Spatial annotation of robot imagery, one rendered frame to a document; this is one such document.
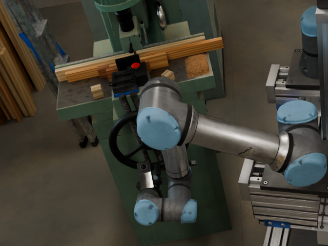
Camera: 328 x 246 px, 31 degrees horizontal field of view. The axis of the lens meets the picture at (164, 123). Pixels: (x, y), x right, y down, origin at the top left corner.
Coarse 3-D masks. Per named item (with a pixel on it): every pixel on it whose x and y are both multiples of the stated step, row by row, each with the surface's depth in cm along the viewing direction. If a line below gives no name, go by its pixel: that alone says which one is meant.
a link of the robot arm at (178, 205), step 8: (168, 192) 187; (176, 192) 185; (184, 192) 185; (168, 200) 182; (176, 200) 182; (184, 200) 182; (192, 200) 183; (168, 208) 180; (176, 208) 180; (184, 208) 180; (192, 208) 180; (168, 216) 180; (176, 216) 180; (184, 216) 180; (192, 216) 180
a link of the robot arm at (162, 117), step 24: (144, 96) 158; (168, 96) 156; (144, 120) 151; (168, 120) 150; (192, 120) 154; (216, 120) 158; (168, 144) 154; (216, 144) 157; (240, 144) 157; (264, 144) 158; (288, 144) 158; (312, 144) 161; (288, 168) 158; (312, 168) 158
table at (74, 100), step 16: (176, 64) 225; (208, 64) 220; (80, 80) 231; (96, 80) 228; (176, 80) 217; (192, 80) 216; (208, 80) 216; (64, 96) 225; (80, 96) 223; (64, 112) 221; (80, 112) 221; (96, 112) 222
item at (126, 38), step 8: (136, 16) 225; (136, 24) 220; (120, 32) 218; (128, 32) 217; (136, 32) 216; (120, 40) 216; (128, 40) 216; (136, 40) 216; (128, 48) 218; (136, 48) 219
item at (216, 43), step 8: (208, 40) 225; (216, 40) 224; (176, 48) 226; (184, 48) 225; (192, 48) 225; (200, 48) 226; (208, 48) 226; (216, 48) 226; (168, 56) 227; (176, 56) 227; (184, 56) 227; (104, 64) 228; (72, 72) 229; (80, 72) 228; (88, 72) 229; (96, 72) 229; (72, 80) 231
